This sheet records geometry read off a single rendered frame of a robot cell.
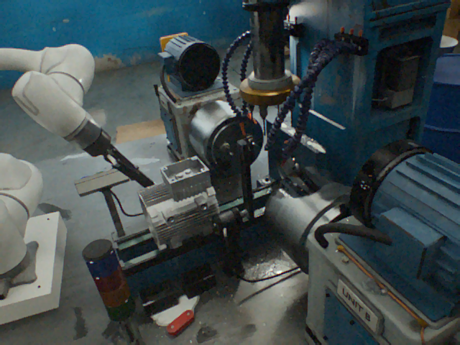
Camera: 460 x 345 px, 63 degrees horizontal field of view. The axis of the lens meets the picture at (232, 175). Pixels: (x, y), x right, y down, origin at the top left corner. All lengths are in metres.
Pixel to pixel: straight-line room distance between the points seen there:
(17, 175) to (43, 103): 0.46
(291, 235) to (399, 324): 0.35
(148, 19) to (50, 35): 1.50
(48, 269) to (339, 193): 0.93
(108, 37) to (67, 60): 5.56
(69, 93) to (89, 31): 5.64
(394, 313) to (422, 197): 0.20
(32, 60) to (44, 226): 0.64
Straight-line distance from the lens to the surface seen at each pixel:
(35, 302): 1.32
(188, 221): 1.10
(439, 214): 0.64
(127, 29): 6.64
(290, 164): 1.27
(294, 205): 0.94
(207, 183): 1.10
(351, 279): 0.74
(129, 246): 1.24
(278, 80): 1.07
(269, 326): 1.11
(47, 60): 1.10
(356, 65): 1.10
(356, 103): 1.12
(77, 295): 1.34
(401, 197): 0.67
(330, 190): 0.94
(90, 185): 1.32
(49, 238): 1.47
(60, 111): 0.99
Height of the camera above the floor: 1.71
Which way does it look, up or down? 33 degrees down
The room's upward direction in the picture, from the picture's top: 7 degrees counter-clockwise
